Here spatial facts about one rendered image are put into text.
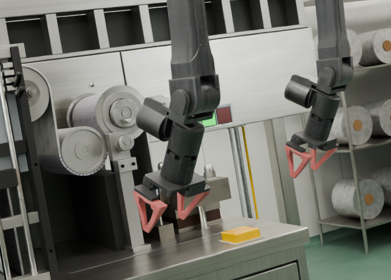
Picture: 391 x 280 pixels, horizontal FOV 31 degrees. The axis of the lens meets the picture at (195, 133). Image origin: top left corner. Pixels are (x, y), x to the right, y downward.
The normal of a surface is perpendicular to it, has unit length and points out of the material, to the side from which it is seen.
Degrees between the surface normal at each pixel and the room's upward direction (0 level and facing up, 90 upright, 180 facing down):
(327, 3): 90
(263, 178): 90
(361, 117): 90
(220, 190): 90
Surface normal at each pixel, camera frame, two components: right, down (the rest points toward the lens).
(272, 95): 0.45, -0.03
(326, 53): -0.67, 0.15
